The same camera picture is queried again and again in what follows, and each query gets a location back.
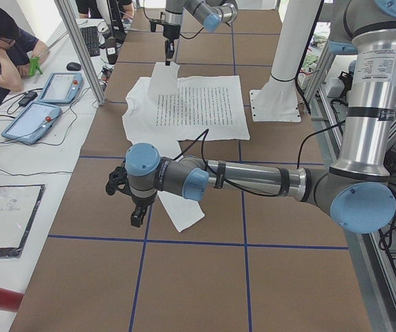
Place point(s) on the green plastic clamp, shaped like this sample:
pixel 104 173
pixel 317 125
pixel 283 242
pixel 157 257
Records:
pixel 34 66

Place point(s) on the blue teach pendant far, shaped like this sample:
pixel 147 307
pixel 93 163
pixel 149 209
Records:
pixel 61 88

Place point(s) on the white long-sleeve printed shirt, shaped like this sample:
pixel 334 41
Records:
pixel 165 113

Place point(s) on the black keyboard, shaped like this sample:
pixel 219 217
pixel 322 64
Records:
pixel 90 36

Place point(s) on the aluminium camera post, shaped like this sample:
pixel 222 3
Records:
pixel 69 20

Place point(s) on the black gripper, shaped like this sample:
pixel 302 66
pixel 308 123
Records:
pixel 142 201
pixel 168 32

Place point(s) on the blue teach pendant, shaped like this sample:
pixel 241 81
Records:
pixel 32 123
pixel 61 88

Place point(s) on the aluminium frame rack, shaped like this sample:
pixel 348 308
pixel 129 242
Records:
pixel 354 192

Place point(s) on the black computer mouse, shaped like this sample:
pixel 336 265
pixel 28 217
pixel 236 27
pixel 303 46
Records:
pixel 73 66

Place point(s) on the seated person dark shirt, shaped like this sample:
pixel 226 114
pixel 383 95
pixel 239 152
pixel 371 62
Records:
pixel 16 48

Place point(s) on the blue teach pendant near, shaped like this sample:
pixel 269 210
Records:
pixel 32 123

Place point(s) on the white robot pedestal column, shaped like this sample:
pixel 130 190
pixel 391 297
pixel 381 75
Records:
pixel 298 24

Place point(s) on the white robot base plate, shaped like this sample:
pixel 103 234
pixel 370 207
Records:
pixel 277 107

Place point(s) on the black power adapter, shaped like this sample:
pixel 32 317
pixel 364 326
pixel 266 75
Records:
pixel 27 98

